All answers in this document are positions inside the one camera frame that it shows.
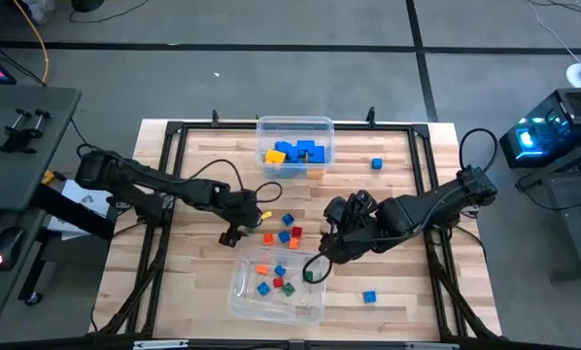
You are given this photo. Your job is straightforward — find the yellow floor cable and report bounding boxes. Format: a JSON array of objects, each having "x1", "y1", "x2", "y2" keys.
[{"x1": 12, "y1": 0, "x2": 51, "y2": 86}]

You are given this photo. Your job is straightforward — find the gray metal stand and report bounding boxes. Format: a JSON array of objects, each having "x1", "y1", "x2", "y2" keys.
[{"x1": 516, "y1": 135, "x2": 581, "y2": 284}]

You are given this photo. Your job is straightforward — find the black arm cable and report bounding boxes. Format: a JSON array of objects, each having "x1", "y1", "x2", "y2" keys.
[
  {"x1": 302, "y1": 126, "x2": 499, "y2": 286},
  {"x1": 188, "y1": 157, "x2": 284, "y2": 205}
]

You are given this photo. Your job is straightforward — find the tall clear plastic container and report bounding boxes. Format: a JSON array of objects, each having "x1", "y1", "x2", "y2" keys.
[{"x1": 255, "y1": 115, "x2": 335, "y2": 180}]

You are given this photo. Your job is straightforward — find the gray desk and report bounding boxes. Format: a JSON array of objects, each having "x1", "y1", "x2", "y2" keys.
[{"x1": 0, "y1": 85, "x2": 83, "y2": 332}]

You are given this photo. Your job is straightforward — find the black aluminium table frame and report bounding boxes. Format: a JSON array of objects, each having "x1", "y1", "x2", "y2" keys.
[{"x1": 89, "y1": 107, "x2": 504, "y2": 341}]

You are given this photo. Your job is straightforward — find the silver metal bracket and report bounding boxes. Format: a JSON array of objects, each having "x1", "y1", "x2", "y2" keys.
[
  {"x1": 404, "y1": 341, "x2": 461, "y2": 350},
  {"x1": 132, "y1": 339, "x2": 190, "y2": 350}
]

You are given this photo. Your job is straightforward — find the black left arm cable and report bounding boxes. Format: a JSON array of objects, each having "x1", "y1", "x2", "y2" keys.
[{"x1": 188, "y1": 157, "x2": 284, "y2": 205}]

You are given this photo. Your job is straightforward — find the black computer mouse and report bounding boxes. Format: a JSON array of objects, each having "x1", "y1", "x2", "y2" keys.
[{"x1": 0, "y1": 227, "x2": 26, "y2": 273}]

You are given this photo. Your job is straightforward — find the wide clear plastic container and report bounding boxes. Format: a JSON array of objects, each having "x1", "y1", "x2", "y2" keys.
[{"x1": 228, "y1": 244, "x2": 328, "y2": 327}]

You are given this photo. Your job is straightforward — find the large yellow toy block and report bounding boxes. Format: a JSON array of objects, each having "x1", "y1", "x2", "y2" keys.
[{"x1": 263, "y1": 148, "x2": 288, "y2": 165}]

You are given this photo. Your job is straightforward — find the white plastic bag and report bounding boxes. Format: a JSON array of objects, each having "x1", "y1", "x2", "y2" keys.
[{"x1": 20, "y1": 0, "x2": 54, "y2": 25}]

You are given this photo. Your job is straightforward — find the black lit computer tower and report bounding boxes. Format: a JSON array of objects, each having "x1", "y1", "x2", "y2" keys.
[{"x1": 498, "y1": 87, "x2": 581, "y2": 169}]

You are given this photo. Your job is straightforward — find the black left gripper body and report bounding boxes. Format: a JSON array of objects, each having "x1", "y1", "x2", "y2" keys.
[{"x1": 212, "y1": 188, "x2": 263, "y2": 229}]

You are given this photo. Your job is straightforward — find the black round base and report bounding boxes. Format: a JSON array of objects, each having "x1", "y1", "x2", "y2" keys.
[{"x1": 70, "y1": 0, "x2": 106, "y2": 14}]

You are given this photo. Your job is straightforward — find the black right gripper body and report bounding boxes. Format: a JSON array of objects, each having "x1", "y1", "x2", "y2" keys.
[{"x1": 324, "y1": 190, "x2": 387, "y2": 242}]

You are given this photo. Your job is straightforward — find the black desk clamp mount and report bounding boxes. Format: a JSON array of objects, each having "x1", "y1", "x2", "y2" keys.
[{"x1": 0, "y1": 108, "x2": 54, "y2": 156}]

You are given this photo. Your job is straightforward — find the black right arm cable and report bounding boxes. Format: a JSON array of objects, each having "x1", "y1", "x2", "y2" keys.
[{"x1": 302, "y1": 126, "x2": 499, "y2": 286}]

